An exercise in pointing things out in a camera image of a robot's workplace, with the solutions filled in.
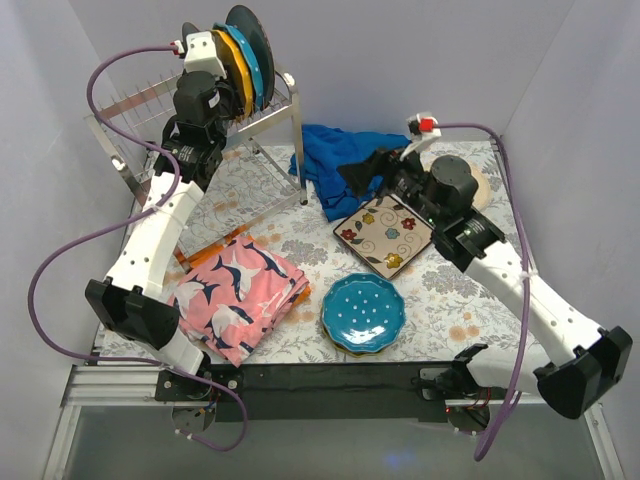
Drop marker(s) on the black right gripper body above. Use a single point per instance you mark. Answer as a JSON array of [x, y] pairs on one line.
[[395, 170]]

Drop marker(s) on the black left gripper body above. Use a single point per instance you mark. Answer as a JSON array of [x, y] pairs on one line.
[[228, 100]]

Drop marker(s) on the square floral plate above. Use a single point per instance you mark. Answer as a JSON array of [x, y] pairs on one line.
[[385, 235]]

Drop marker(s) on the cream round plate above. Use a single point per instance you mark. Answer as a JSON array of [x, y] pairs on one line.
[[483, 195]]

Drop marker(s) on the blue polka dot plate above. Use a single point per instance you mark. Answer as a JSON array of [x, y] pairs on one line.
[[363, 312]]

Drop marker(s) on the dark teal round plate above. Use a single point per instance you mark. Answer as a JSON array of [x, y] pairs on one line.
[[188, 28]]

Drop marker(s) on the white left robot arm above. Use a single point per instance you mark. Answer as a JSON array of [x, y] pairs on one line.
[[128, 300]]

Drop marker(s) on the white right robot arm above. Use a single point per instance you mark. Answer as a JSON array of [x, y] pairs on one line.
[[583, 359]]

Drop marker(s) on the steel dish rack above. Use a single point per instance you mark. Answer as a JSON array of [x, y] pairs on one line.
[[254, 181]]

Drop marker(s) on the yellow plate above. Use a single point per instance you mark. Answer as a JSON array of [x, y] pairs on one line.
[[232, 57]]

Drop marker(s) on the blue cloth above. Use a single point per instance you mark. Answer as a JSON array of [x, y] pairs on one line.
[[325, 149]]

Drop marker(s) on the rear dark teal plate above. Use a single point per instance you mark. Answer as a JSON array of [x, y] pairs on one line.
[[244, 19]]

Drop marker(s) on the floral tablecloth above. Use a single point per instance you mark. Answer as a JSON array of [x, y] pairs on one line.
[[446, 311]]

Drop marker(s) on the orange cloth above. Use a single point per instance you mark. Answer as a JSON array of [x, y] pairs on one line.
[[210, 252]]

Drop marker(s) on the pink patterned cloth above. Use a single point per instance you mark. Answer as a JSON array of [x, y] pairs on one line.
[[236, 297]]

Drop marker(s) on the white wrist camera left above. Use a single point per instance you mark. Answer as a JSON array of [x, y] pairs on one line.
[[199, 54]]

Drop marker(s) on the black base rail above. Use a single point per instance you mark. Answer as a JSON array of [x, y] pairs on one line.
[[332, 391]]

